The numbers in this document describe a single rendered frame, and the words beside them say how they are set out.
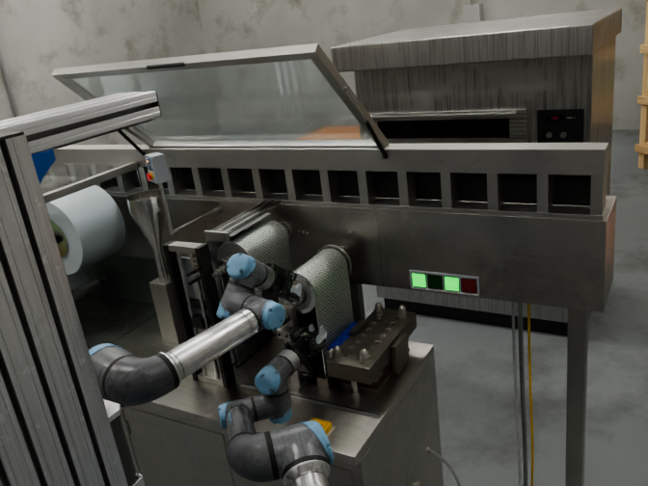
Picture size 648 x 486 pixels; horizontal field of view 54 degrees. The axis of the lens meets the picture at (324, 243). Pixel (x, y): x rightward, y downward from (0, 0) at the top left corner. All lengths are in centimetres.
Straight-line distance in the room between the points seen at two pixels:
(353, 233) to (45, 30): 845
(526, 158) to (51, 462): 152
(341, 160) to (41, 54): 831
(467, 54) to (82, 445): 302
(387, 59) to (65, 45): 731
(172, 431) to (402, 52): 240
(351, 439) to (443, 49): 233
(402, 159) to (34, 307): 146
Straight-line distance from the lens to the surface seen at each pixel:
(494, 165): 204
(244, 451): 160
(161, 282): 263
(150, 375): 153
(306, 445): 157
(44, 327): 94
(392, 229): 222
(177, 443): 246
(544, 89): 377
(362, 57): 387
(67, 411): 100
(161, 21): 1188
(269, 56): 187
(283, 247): 233
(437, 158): 209
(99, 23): 1097
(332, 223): 233
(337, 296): 222
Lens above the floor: 213
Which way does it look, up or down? 21 degrees down
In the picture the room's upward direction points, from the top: 8 degrees counter-clockwise
